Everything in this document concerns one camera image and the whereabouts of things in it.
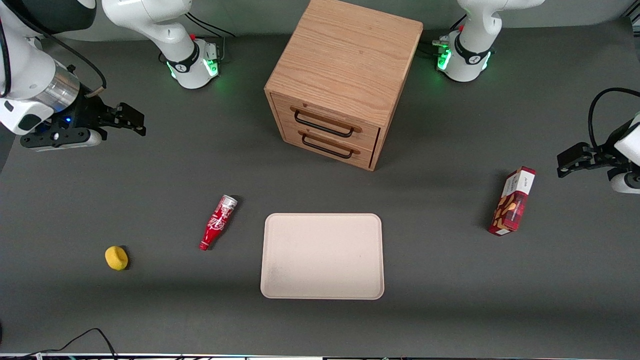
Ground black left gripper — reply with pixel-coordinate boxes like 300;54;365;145
556;131;627;179

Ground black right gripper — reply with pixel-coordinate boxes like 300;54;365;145
69;95;147;142

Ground red coke bottle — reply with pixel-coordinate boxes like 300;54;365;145
198;194;239;252

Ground beige plastic tray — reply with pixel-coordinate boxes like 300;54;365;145
260;213;385;300

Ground red snack box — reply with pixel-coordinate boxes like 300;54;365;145
488;166;537;237

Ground yellow lemon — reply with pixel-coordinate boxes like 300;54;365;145
104;245;129;272

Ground wooden drawer front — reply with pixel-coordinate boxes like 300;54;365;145
271;92;382;152
281;121;377;169

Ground wooden drawer cabinet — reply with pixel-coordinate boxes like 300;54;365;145
264;0;424;172

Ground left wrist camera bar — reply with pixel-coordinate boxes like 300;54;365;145
607;168;640;195

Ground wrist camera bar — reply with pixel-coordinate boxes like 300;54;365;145
607;168;640;195
20;127;104;151

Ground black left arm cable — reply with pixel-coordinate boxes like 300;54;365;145
588;87;640;150

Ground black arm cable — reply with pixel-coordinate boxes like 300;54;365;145
0;0;108;99
588;87;640;150

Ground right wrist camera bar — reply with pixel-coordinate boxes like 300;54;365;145
20;127;104;151

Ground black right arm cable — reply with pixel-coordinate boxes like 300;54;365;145
0;0;108;99

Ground black right base cables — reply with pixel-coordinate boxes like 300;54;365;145
184;12;237;65

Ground black base cables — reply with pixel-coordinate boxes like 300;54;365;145
419;14;468;60
184;12;237;65

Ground black left base cables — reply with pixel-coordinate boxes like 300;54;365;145
419;14;468;60

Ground black metal drawer handle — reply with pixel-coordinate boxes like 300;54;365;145
301;133;354;160
293;109;355;139

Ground black floor cable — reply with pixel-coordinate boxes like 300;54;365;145
0;327;119;360

